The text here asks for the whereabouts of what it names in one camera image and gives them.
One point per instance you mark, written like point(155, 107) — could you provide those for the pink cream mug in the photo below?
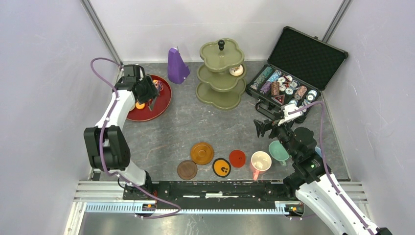
point(260, 162)

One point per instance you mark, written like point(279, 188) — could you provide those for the chocolate cream donut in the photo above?
point(236, 71)

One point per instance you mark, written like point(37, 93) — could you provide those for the light wooden round coaster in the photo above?
point(202, 153)

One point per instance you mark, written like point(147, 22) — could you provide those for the red round coaster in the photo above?
point(237, 158)

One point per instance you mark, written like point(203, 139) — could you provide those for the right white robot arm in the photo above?
point(315, 185)

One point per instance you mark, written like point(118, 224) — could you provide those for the green three-tier serving stand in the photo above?
point(216, 86)

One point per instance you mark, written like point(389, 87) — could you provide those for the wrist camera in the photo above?
point(290, 112)
point(133, 74)

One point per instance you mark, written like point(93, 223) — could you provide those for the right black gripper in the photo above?
point(261, 127)

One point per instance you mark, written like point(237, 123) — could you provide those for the dark wooden round coaster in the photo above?
point(187, 170)

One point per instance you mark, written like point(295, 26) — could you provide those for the teal mug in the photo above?
point(278, 152)

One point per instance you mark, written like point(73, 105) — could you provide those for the red round tray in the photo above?
point(160, 105)

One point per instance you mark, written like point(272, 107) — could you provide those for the orange round cookie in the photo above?
point(140, 106)

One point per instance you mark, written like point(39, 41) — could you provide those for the black yellow round coaster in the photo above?
point(221, 167)

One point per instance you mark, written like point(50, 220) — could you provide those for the black poker chip case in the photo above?
point(300, 67)

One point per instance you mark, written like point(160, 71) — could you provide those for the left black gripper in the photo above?
point(152, 92)

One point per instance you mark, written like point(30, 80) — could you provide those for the red triangle all-in button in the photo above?
point(279, 99)

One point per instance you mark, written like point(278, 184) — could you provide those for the metal tongs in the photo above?
point(153, 101)

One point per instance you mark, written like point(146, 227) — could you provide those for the pink roll cake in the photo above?
point(158, 84)

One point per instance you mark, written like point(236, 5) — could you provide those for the blue mug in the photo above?
point(318, 151)

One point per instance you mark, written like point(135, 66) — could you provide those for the purple metronome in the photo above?
point(177, 70)

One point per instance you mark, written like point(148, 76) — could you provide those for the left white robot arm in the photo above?
point(107, 148)

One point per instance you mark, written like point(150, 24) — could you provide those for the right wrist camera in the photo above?
point(290, 112)

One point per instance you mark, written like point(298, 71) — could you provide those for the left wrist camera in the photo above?
point(133, 74)

